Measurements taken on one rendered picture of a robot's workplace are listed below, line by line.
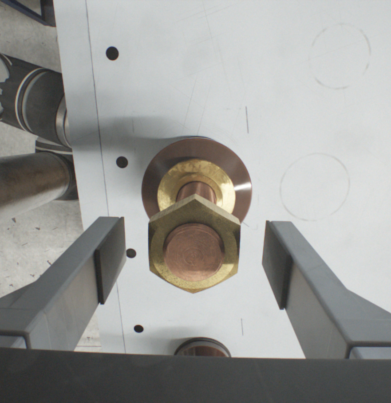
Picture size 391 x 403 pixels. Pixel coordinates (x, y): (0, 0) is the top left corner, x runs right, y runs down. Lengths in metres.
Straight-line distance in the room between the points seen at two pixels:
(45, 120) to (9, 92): 0.07
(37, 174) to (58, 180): 0.07
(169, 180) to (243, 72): 0.16
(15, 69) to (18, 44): 1.45
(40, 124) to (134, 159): 0.20
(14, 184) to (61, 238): 1.56
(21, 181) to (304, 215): 0.41
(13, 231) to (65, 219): 0.36
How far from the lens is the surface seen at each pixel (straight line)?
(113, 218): 0.16
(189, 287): 0.16
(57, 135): 0.49
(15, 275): 2.34
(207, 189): 0.22
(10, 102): 0.53
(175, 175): 0.23
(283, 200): 0.36
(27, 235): 2.15
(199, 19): 0.35
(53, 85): 0.50
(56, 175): 0.62
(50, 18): 1.79
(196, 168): 0.23
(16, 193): 0.51
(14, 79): 0.53
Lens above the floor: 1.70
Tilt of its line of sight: 73 degrees down
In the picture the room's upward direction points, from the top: 176 degrees counter-clockwise
